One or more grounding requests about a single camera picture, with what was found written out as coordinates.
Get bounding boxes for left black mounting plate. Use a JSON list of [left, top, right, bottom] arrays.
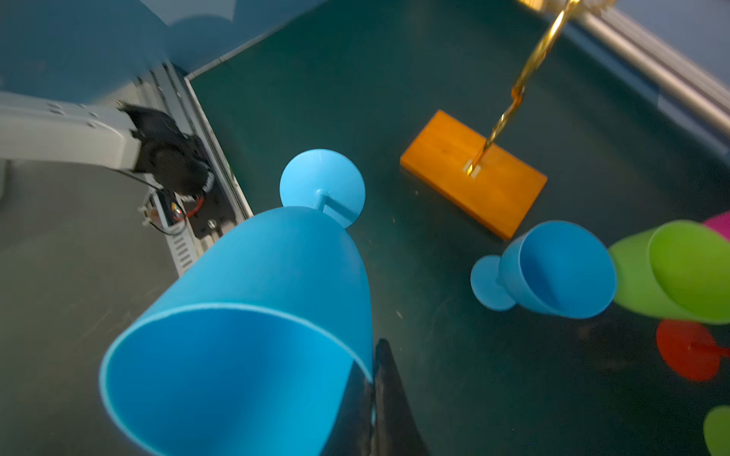
[[184, 136, 241, 241]]

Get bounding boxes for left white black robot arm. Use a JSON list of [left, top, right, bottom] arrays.
[[1, 91, 215, 197]]

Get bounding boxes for pink wine glass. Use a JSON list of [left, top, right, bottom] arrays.
[[703, 211, 730, 241]]

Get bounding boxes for gold wire glass rack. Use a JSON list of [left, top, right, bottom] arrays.
[[465, 0, 587, 176]]

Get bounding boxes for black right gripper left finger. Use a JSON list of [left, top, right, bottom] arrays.
[[321, 363, 374, 456]]

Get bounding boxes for orange wooden rack base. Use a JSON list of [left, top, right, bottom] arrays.
[[400, 110, 548, 239]]

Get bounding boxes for red wine glass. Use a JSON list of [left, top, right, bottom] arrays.
[[656, 320, 729, 382]]

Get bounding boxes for green wine glass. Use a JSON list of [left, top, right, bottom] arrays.
[[703, 405, 730, 456], [608, 220, 729, 325]]

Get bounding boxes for blue wine glass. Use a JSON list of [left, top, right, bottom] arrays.
[[471, 220, 618, 319], [99, 149, 374, 455]]

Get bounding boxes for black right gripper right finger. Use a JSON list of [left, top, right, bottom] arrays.
[[373, 339, 430, 455]]

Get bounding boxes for aluminium front base rails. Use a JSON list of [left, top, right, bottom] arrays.
[[126, 62, 253, 275]]

